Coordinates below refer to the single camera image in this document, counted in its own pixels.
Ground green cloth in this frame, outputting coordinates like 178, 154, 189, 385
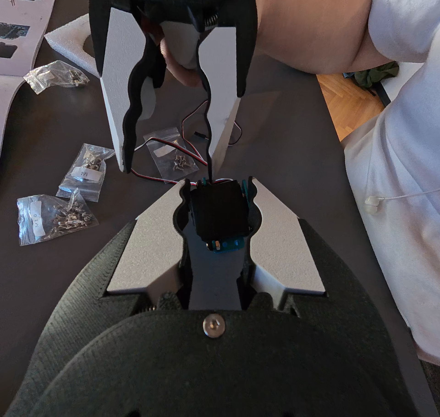
353, 61, 400, 96

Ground labelled zip bag of nuts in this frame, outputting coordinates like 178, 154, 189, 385
56, 143, 116, 203

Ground person's right hand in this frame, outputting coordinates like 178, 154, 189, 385
160, 40, 203, 88

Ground red white black servo cable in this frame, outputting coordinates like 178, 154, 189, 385
132, 106, 241, 185

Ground person's white shirt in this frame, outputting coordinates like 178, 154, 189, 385
340, 0, 440, 367

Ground small zip bag black screws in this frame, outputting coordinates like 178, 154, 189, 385
143, 127, 201, 184

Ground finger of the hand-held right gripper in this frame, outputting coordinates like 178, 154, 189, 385
196, 26, 242, 183
99, 7, 157, 174

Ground zip bag with metal parts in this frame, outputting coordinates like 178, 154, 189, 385
23, 60, 91, 95

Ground white furniture panel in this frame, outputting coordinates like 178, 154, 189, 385
376, 63, 425, 106

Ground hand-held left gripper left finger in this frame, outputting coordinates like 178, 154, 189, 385
107, 179, 191, 310

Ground plain white paper sheet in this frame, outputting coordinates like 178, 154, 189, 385
0, 75, 28, 158

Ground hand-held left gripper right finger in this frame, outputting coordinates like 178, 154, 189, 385
237, 177, 327, 311

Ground white earphone with cord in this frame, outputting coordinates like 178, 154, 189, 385
364, 189, 440, 215

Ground person's right forearm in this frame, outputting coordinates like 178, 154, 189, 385
253, 0, 375, 77

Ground printed instruction sheet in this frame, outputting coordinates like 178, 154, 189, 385
0, 0, 62, 77

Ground white foam piece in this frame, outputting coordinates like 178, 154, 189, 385
44, 13, 102, 78

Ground labelled zip bag long screws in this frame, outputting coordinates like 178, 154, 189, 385
16, 187, 100, 246

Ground black servo motor teal bracket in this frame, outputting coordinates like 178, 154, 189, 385
188, 176, 253, 254

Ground person's dark trousers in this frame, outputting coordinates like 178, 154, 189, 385
418, 357, 440, 417

